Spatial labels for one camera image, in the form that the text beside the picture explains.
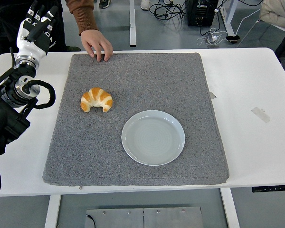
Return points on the beige padded jacket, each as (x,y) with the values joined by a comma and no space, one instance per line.
(278,13)

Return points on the grey fabric mat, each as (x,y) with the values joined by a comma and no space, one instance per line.
(145,83)

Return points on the green shoe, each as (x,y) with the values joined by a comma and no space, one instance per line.
(73,48)

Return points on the black table control panel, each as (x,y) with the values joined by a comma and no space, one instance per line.
(273,188)

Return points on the person's hand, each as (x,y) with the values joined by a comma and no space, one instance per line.
(97,42)

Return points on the person's legs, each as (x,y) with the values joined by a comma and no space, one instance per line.
(60,35)

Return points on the grey chair leg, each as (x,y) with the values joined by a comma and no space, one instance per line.
(249,33)

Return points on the white slanted desk leg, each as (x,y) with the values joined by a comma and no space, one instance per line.
(229,21)

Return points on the grey metal plate with screws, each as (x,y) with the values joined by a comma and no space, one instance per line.
(145,219)

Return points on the black computer case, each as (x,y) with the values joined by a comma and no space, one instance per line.
(202,13)

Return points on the croissant bread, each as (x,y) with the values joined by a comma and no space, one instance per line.
(97,97)

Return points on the clear tape strip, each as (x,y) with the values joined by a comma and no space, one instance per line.
(260,114)

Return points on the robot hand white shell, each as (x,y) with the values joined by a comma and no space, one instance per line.
(29,47)

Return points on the white shoe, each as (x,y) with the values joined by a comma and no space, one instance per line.
(145,4)

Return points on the pale blue round plate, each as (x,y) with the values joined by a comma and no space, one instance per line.
(153,139)

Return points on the dark shoe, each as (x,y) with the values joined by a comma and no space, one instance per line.
(105,3)

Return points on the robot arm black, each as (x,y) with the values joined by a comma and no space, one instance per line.
(4,118)

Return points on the white desk leg with foot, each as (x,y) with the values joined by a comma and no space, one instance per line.
(132,23)

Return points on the white table leg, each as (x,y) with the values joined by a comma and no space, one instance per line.
(52,211)
(229,209)

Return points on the black phone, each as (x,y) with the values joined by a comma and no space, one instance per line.
(232,38)

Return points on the grey mat tag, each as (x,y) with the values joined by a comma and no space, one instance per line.
(213,95)

